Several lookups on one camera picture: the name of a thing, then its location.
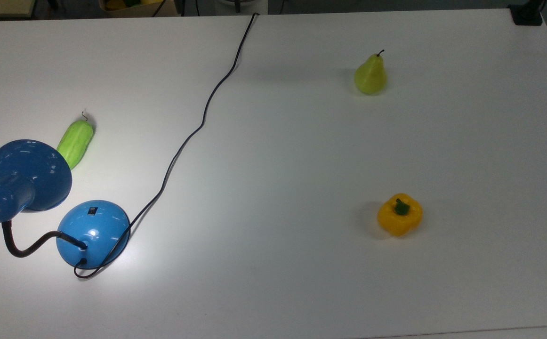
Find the blue gooseneck desk lamp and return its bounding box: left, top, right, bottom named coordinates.
left=0, top=139, right=131, bottom=270

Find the green toy pear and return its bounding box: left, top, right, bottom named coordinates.
left=354, top=49, right=388, bottom=96

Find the yellow toy bell pepper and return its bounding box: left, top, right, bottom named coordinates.
left=377, top=193, right=423, bottom=237

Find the green toy cucumber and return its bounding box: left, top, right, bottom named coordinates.
left=57, top=112, right=95, bottom=170

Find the cardboard box with yellow items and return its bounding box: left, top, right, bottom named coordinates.
left=98, top=0, right=176, bottom=18

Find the black table clamp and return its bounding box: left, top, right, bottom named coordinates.
left=508, top=0, right=546, bottom=26

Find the light wooden side table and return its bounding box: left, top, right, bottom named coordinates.
left=0, top=0, right=37, bottom=18

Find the black lamp power cable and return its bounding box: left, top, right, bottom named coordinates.
left=73, top=12, right=260, bottom=279

